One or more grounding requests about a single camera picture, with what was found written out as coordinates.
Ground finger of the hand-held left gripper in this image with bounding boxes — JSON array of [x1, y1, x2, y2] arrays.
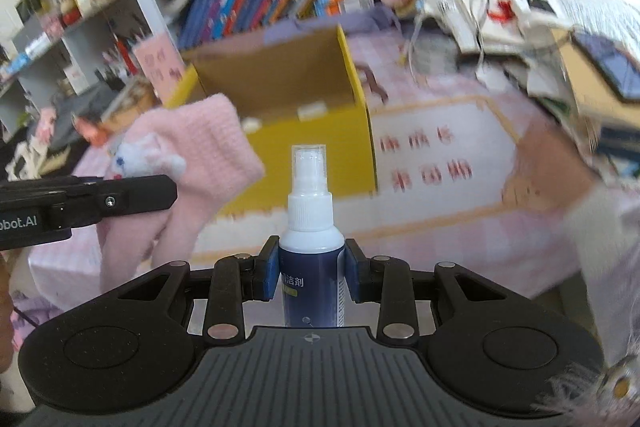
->
[[0, 175, 179, 230]]

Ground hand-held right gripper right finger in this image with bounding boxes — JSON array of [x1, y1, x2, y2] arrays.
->
[[345, 238, 507, 341]]

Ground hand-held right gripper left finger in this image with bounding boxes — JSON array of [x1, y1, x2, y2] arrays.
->
[[107, 235, 281, 341]]

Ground blue white spray bottle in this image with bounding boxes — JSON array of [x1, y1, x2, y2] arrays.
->
[[277, 144, 347, 329]]

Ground pink fuzzy sock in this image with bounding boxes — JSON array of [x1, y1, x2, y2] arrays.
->
[[97, 93, 267, 293]]

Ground yellow cardboard box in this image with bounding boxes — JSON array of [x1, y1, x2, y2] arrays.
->
[[165, 24, 378, 220]]

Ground pink checked cloth desktop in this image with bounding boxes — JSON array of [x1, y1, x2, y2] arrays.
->
[[27, 27, 601, 298]]

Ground orange tube bottle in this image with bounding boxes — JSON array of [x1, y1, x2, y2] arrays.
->
[[72, 114, 109, 146]]

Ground wooden chessboard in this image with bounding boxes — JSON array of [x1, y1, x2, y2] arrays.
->
[[107, 77, 162, 118]]

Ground grey cloth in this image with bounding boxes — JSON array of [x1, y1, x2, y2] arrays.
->
[[47, 84, 122, 148]]

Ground pink cylinder holder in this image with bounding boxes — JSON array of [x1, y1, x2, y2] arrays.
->
[[132, 32, 187, 105]]

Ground cups of pens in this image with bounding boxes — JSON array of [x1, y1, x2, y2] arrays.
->
[[102, 32, 151, 78]]

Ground purple mauve cloth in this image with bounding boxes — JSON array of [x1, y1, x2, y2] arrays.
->
[[265, 4, 398, 46]]

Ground pink fuzzy cloth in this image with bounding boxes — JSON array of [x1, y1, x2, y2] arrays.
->
[[500, 117, 640, 427]]

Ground pile of white tote bags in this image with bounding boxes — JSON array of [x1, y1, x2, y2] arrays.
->
[[415, 0, 591, 75]]

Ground brown cardboard piece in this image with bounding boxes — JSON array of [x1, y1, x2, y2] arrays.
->
[[554, 29, 640, 144]]

